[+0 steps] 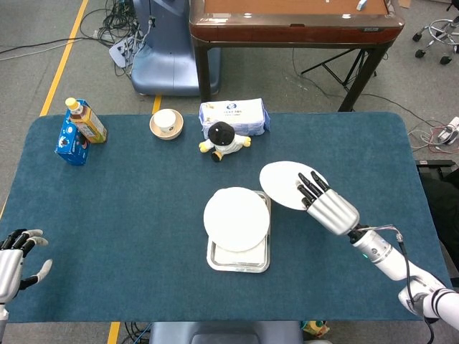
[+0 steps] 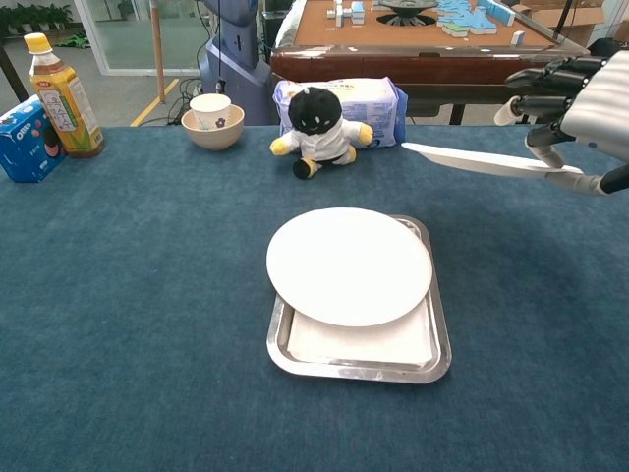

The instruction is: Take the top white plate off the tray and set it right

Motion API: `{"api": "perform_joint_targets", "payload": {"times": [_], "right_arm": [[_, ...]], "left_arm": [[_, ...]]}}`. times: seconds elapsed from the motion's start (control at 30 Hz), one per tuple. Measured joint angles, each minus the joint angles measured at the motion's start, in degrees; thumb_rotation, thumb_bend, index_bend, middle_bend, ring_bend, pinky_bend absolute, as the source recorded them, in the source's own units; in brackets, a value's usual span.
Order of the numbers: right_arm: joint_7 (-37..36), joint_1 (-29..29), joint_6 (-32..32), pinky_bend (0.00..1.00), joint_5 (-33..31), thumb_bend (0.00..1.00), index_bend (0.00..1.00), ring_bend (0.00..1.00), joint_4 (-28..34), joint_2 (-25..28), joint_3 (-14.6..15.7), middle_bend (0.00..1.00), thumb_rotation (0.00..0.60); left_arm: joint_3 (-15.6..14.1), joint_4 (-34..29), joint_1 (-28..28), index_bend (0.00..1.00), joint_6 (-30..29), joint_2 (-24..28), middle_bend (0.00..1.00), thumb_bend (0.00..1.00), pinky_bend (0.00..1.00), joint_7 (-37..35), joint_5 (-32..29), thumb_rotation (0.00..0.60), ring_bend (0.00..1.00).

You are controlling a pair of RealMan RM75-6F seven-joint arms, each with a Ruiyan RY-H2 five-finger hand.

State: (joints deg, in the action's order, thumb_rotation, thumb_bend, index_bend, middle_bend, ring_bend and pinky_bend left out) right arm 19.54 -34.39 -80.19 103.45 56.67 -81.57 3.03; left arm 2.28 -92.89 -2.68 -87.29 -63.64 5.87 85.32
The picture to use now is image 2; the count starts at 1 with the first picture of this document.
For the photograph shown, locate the brown mahjong table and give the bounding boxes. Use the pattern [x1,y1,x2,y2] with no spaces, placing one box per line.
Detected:
[269,0,591,127]

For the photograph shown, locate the beige bowl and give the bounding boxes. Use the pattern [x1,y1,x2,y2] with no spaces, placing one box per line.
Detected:
[180,103,246,151]

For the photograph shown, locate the yellow capped tea bottle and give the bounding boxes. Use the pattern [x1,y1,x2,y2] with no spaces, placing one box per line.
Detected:
[23,31,106,159]

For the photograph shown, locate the small mahjong tile cluster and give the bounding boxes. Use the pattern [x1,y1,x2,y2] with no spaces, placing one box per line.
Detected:
[326,0,368,28]

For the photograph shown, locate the wooden pole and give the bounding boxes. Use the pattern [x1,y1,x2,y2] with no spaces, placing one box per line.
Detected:
[150,0,167,104]

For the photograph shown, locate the brown cardboard box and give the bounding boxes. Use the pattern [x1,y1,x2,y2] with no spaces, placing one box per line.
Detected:
[510,0,608,48]

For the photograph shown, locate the white paper cup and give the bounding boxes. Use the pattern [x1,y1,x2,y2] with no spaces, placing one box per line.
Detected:
[189,92,233,132]

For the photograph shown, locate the blue felt table cloth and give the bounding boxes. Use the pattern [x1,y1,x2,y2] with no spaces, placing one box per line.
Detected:
[0,125,629,472]

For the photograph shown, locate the square metal tray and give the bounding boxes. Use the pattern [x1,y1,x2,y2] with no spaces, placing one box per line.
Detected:
[265,213,453,385]

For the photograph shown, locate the blue grey machine base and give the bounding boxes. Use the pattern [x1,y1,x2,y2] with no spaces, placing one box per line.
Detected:
[198,0,276,127]

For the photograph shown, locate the green potted plants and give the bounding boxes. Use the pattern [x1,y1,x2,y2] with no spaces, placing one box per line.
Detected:
[0,2,75,35]

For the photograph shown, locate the mahjong tile pile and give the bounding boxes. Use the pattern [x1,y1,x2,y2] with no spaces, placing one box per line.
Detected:
[436,0,517,38]

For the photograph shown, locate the white round plate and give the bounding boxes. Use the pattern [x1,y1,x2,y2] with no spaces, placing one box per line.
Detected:
[401,141,585,179]
[265,206,434,328]

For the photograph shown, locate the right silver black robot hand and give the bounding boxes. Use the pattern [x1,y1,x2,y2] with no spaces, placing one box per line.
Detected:
[493,48,629,197]

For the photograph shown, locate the blue white tissue pack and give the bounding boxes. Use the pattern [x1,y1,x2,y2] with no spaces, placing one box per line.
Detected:
[272,76,409,150]

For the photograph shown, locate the black headed plush doll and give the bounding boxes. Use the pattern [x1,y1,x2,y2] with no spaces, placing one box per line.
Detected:
[268,86,374,181]

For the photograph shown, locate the blue Oreo cookie box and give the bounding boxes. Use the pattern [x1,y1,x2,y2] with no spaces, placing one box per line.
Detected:
[0,93,69,184]

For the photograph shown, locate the black cable tangle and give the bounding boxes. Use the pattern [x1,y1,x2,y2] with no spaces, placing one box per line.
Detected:
[166,76,205,127]

